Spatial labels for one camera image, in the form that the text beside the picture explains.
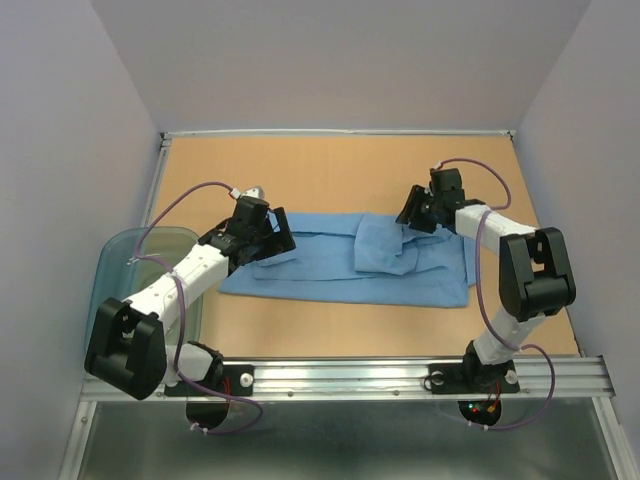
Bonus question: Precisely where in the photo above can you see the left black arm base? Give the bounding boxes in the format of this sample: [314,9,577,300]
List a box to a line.
[164,363,255,397]

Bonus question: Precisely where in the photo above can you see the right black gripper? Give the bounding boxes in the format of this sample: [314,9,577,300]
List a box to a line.
[394,184,442,233]

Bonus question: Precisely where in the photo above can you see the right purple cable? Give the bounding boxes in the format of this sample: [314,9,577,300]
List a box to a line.
[432,158,555,434]

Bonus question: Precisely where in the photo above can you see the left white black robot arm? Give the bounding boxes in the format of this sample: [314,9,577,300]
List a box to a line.
[84,195,295,400]

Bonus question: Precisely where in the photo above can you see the aluminium front rail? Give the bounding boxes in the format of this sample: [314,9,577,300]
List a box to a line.
[82,355,615,402]

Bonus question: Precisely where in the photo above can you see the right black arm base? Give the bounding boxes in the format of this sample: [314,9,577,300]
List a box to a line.
[423,363,520,395]

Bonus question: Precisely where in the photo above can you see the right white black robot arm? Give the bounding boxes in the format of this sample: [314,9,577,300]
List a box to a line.
[396,166,576,395]

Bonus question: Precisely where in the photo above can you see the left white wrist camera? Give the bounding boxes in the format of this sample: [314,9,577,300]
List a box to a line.
[229,186,265,200]

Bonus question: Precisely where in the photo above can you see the clear blue plastic bin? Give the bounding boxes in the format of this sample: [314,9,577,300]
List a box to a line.
[85,227,198,341]

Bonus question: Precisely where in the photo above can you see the light blue long sleeve shirt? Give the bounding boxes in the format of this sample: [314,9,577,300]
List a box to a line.
[219,213,476,308]

